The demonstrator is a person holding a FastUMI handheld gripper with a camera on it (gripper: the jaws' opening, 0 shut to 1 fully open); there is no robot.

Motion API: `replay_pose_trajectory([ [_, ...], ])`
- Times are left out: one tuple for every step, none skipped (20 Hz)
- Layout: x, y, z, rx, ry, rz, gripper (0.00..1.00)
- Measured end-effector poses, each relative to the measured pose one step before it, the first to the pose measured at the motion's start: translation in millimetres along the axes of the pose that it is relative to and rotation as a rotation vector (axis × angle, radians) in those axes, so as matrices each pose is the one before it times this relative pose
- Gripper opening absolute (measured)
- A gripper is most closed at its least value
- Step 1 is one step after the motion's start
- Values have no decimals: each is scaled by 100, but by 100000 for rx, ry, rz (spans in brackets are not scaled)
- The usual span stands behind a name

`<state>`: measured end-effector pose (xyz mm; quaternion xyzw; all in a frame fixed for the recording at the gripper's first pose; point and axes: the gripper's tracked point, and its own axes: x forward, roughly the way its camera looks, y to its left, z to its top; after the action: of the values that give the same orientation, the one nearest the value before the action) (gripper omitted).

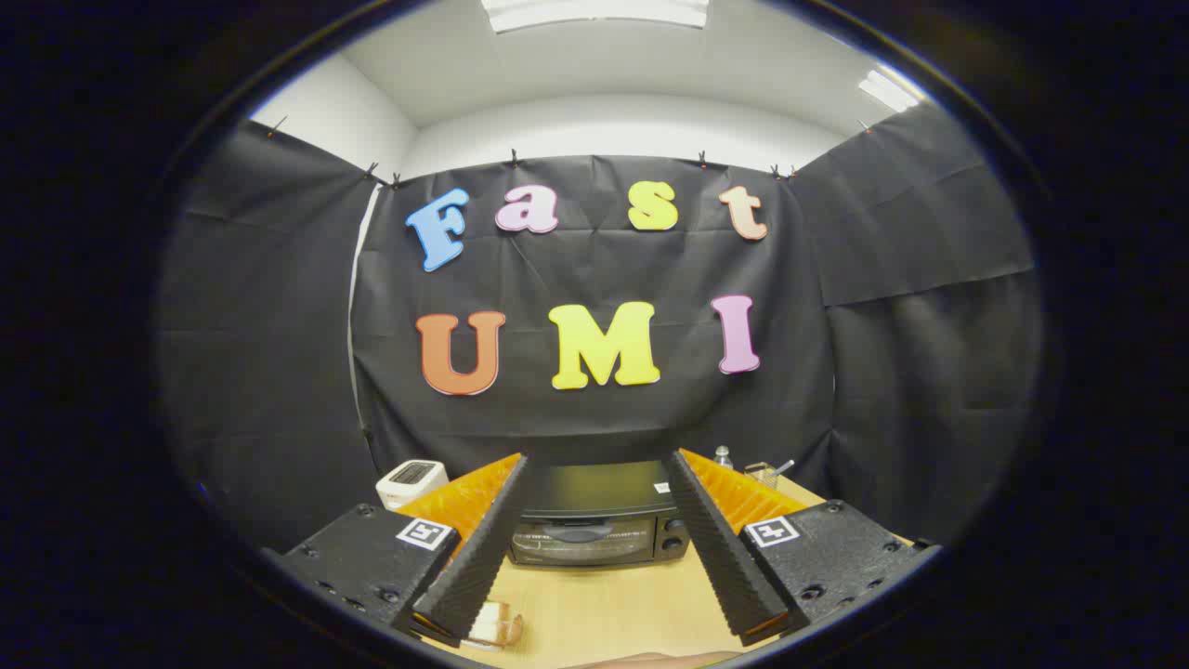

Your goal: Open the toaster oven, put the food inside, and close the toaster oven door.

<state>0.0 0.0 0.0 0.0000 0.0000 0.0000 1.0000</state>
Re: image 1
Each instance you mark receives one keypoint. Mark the black toaster oven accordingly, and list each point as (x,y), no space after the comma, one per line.
(594,488)

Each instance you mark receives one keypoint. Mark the white pop-up toaster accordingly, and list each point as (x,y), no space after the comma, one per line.
(409,481)

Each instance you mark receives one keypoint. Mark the clear bottle green label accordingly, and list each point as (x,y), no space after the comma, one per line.
(723,457)

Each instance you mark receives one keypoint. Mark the metal spoon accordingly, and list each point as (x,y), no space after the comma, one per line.
(783,467)

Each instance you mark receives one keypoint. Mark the small ceiling light panel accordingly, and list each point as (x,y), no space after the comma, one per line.
(887,90)

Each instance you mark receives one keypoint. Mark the long ceiling light panel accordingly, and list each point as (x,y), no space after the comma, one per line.
(594,13)

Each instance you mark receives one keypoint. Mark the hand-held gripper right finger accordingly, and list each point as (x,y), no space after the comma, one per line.
(720,548)

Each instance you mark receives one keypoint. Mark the sandwich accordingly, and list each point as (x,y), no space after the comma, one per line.
(497,627)

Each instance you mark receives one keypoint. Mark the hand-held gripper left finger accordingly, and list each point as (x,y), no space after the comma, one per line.
(483,548)

